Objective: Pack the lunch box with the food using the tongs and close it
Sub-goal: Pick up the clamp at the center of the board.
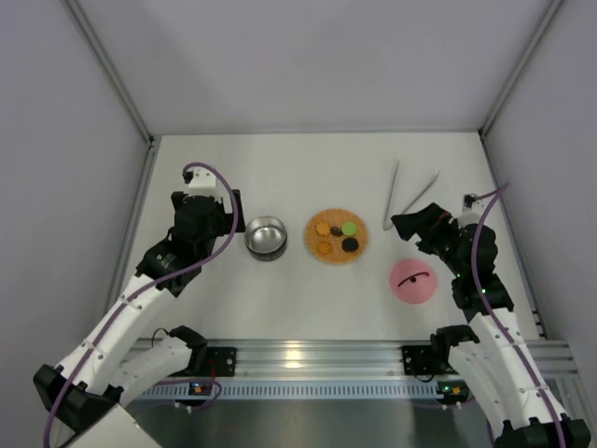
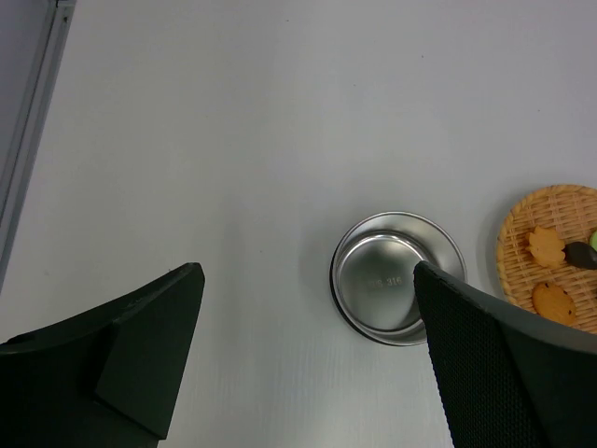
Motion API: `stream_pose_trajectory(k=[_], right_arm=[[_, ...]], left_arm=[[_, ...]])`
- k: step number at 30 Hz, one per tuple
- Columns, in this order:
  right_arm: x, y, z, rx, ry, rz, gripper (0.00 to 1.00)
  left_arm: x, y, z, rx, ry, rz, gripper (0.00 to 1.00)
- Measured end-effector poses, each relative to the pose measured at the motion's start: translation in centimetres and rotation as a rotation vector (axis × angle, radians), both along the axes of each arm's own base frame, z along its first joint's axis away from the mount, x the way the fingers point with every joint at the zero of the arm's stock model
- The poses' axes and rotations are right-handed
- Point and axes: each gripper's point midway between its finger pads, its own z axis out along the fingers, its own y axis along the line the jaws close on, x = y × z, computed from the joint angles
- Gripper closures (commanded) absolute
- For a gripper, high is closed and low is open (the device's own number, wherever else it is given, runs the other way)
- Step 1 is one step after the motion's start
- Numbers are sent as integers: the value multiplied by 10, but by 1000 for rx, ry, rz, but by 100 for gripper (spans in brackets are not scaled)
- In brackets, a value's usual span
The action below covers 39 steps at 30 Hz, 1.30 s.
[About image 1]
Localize pink lid with black handle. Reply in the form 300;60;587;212
389;259;437;305

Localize metal tongs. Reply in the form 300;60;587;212
382;159;440;231

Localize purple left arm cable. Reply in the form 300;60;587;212
43;161;242;448

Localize left aluminium frame post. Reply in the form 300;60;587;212
61;0;155;146

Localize right aluminium frame post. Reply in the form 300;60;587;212
478;0;567;143

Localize green round food piece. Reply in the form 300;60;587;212
341;221;358;236

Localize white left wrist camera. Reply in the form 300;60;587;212
183;167;218;196

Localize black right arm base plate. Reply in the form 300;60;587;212
400;344;437;376

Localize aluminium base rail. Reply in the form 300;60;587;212
125;338;579;380

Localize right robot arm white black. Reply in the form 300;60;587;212
391;203;591;447

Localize steel lunch box bowl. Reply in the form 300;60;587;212
244;216;288;261

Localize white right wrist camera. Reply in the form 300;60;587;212
463;194;485;216

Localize orange round food piece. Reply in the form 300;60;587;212
316;241;333;256

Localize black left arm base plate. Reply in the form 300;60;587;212
204;346;238;378

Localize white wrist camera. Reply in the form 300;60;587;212
183;167;218;196
463;194;485;216

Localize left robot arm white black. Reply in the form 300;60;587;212
34;189;245;434

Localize slotted grey cable duct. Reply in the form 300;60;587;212
139;378;472;401

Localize woven orange basket plate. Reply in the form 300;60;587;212
304;208;369;265

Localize black round food piece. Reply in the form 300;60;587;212
341;237;359;253

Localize aluminium frame post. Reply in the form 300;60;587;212
61;0;155;146
478;0;567;143

